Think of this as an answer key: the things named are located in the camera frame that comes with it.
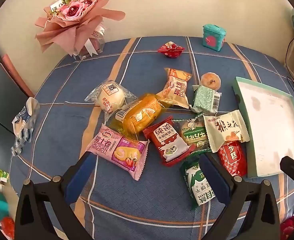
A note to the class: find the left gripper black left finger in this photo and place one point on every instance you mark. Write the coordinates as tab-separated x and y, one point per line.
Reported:
32	220

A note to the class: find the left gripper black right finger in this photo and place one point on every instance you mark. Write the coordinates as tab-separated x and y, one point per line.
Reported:
262	218

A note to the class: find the red patterned cake packet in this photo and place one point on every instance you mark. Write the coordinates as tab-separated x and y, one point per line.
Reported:
232	158

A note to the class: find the green white biscuit packet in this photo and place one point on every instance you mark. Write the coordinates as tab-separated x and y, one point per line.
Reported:
199	189

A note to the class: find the white beige pastry packet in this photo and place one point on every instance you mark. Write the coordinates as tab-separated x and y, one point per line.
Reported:
225	128

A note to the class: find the clear green biscuit packet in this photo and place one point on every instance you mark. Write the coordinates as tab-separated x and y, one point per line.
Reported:
193	132

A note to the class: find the green patterned snack packet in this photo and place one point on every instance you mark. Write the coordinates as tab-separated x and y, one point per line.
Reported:
206	100

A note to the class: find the pink swiss roll packet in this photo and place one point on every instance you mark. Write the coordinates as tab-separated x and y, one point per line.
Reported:
119	150

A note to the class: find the red milk biscuit packet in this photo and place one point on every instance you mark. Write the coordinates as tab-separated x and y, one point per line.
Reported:
171	146

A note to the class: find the round orange jelly cup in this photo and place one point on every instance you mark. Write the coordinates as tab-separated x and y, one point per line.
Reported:
211	80

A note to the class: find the orange beige swiss roll packet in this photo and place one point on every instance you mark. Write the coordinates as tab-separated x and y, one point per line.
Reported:
174	91

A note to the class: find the yellow cake packet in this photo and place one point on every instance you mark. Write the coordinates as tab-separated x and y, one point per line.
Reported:
137	115

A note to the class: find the clear white bun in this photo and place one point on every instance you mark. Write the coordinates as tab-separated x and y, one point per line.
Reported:
110	97

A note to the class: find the red foil candy packet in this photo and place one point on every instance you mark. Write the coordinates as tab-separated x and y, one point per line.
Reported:
171	50

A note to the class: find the red snack off table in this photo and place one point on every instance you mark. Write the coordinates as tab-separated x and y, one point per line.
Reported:
286	228

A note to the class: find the teal rimmed white box lid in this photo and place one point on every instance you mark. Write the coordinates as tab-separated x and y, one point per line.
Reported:
269	116

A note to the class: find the blue white crumpled wrapper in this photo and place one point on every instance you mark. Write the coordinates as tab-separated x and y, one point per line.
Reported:
23	125

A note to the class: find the teal toy house box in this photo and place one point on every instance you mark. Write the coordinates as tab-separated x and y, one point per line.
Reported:
213	36

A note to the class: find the blue plaid tablecloth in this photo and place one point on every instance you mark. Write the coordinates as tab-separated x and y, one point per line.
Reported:
112	204

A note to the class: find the clear glass vase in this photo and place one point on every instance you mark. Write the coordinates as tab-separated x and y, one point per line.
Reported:
93	46

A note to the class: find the pink paper flower bouquet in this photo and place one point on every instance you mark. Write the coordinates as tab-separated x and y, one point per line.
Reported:
70	23

